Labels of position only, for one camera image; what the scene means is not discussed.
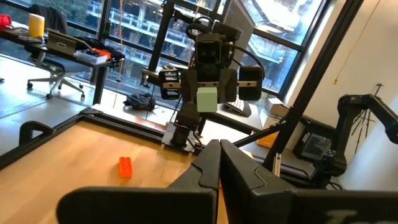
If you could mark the dark grey monitor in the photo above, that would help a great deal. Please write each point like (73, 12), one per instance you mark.
(239, 21)

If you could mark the orange yellow object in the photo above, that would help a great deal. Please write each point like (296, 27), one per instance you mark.
(268, 140)

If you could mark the red plastic bin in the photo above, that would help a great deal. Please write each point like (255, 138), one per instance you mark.
(4, 21)

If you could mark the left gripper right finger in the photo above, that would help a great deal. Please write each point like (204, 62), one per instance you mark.
(264, 202)

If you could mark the black desk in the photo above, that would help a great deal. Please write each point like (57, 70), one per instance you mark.
(99, 81)

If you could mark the yellow cylinder container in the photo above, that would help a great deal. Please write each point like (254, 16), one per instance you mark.
(36, 26)

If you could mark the orange studded block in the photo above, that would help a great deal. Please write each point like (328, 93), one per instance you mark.
(125, 168)

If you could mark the grey storage box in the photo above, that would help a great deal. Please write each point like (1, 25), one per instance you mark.
(62, 45)

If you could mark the black office chair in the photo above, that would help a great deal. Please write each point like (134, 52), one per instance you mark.
(56, 74)

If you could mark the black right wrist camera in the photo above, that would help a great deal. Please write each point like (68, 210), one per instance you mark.
(209, 51)

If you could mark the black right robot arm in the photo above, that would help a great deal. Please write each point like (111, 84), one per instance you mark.
(188, 119)

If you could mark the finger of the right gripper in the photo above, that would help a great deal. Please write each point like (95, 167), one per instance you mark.
(228, 87)
(189, 87)

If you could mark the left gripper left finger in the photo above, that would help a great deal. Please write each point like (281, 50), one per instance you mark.
(140, 205)

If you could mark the black bracket with arch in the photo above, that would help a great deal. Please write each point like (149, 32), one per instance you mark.
(34, 123)

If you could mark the black box device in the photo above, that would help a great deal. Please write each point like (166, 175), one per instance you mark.
(314, 146)

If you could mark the black jacket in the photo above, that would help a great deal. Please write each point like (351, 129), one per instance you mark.
(53, 15)

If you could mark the neighbour station robot arm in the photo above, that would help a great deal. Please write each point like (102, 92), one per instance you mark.
(345, 124)

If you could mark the white orange box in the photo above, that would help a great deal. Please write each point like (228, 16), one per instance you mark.
(90, 56)

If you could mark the black bag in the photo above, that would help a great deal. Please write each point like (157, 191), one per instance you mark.
(140, 101)

